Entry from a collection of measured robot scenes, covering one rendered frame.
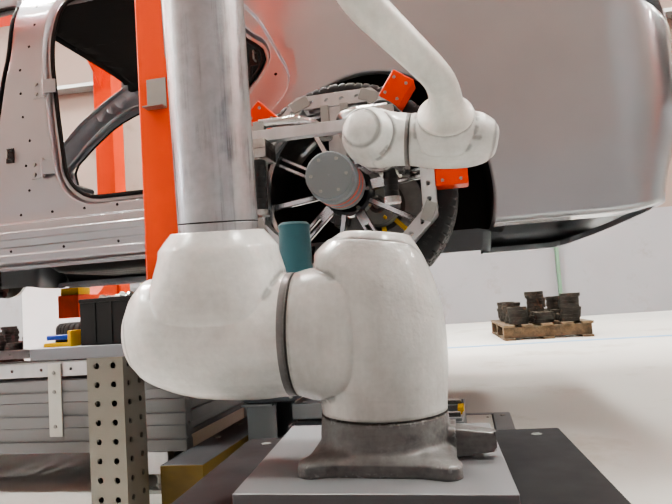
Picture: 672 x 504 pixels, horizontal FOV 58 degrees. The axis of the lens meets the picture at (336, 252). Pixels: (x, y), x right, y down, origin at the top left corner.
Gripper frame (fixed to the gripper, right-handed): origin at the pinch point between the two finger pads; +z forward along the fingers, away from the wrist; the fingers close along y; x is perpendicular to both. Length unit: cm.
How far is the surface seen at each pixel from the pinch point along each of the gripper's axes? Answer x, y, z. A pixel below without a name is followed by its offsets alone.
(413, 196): 4, 0, 70
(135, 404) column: -54, -69, -6
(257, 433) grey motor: -69, -49, 28
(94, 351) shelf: -39, -74, -14
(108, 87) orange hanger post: 150, -250, 282
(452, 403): -66, 9, 50
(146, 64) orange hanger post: 40, -68, 8
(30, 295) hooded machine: -4, -461, 450
